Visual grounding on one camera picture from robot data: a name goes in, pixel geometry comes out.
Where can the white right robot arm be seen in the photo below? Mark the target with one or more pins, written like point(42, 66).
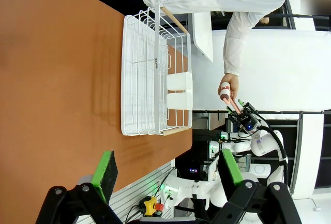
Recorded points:
point(261, 143)

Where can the silver aluminium profile panel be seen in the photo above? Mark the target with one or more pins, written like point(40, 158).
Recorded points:
point(144, 182)

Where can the black controller box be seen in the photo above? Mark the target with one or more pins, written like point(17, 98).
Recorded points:
point(194, 170)

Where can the yellow emergency stop button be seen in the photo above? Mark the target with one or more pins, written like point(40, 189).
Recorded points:
point(148, 206)

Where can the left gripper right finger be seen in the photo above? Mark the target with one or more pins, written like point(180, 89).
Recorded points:
point(230, 169)

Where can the pink lint roller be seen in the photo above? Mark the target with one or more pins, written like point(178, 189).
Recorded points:
point(225, 90)

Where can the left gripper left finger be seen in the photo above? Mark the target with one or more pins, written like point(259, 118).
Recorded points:
point(103, 172)

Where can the white drip tray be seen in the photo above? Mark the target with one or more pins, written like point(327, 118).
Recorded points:
point(126, 79)

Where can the person's left forearm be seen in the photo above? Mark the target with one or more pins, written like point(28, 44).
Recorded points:
point(234, 50)

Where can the person's left hand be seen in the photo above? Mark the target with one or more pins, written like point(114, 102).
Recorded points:
point(234, 84)

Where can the white flat panel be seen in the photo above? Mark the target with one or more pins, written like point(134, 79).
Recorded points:
point(204, 35)

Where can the white plastic cutlery holder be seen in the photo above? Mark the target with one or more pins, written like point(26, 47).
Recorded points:
point(179, 81)

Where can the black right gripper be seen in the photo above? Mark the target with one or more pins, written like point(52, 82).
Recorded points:
point(243, 118)

